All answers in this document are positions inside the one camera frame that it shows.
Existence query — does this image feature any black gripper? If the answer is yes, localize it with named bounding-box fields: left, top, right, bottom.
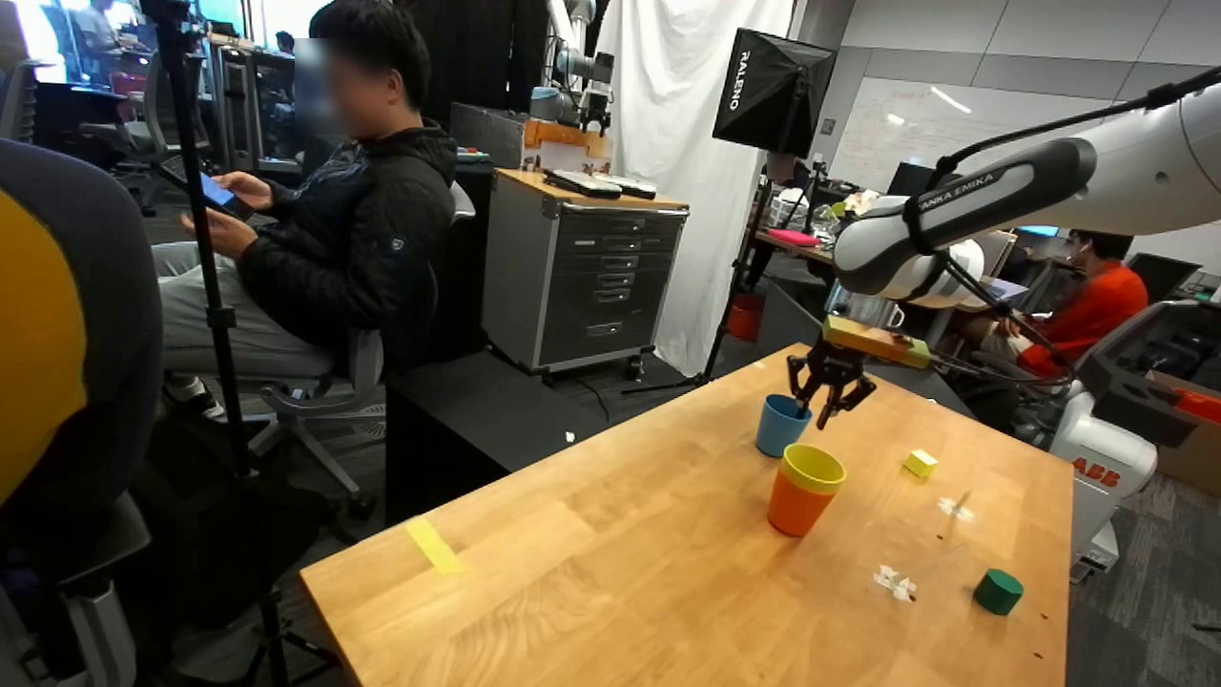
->
left=783, top=340, right=883, bottom=431

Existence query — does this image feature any blue plastic cup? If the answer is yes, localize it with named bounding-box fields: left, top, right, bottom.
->
left=751, top=390, right=818, bottom=461

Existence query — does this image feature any yellow plastic cup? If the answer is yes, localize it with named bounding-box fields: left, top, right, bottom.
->
left=776, top=437, right=850, bottom=501

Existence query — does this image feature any white ABB robot base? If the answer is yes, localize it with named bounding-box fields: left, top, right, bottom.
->
left=1047, top=377, right=1164, bottom=575

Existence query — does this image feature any red bucket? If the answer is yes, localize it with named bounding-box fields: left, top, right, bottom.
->
left=725, top=288, right=771, bottom=347

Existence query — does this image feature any orange plastic cup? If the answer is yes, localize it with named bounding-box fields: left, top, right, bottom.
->
left=762, top=468, right=836, bottom=540

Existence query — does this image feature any dark computer monitor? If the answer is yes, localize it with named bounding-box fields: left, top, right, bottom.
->
left=884, top=159, right=950, bottom=199

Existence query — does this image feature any green cylinder block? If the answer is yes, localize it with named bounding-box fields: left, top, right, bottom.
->
left=968, top=563, right=1025, bottom=619

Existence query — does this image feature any grey drawer cabinet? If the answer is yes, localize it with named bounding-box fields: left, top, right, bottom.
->
left=479, top=165, right=695, bottom=377

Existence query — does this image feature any person in orange shirt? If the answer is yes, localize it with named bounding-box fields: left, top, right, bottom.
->
left=1009, top=226, right=1155, bottom=381

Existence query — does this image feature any black softbox light on stand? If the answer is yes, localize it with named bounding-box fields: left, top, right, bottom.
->
left=699, top=28, right=841, bottom=386

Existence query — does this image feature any white curtain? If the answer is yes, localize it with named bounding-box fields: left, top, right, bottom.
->
left=593, top=0, right=803, bottom=381

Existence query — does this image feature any long black keyboard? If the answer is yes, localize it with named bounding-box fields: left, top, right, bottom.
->
left=547, top=165, right=625, bottom=199

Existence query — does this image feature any black machine with red part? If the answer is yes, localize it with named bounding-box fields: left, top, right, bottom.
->
left=1081, top=298, right=1221, bottom=450

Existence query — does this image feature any orange cardboard box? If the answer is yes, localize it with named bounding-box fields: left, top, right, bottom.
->
left=517, top=114, right=613, bottom=176

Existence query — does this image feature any yellow tape strip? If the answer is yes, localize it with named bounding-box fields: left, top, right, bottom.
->
left=406, top=516, right=468, bottom=578

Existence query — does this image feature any person in black jacket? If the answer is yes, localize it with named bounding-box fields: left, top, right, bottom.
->
left=148, top=0, right=463, bottom=386

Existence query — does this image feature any grey office chair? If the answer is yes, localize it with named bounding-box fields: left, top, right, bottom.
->
left=0, top=489, right=148, bottom=687
left=245, top=184, right=482, bottom=511

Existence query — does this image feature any black tripod pole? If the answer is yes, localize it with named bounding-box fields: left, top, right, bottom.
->
left=138, top=0, right=299, bottom=687

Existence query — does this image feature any dark smartphone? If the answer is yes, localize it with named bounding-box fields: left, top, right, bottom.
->
left=200, top=169, right=250, bottom=213

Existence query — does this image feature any person in yellow hoodie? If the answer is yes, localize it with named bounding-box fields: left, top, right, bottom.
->
left=0, top=133, right=167, bottom=511

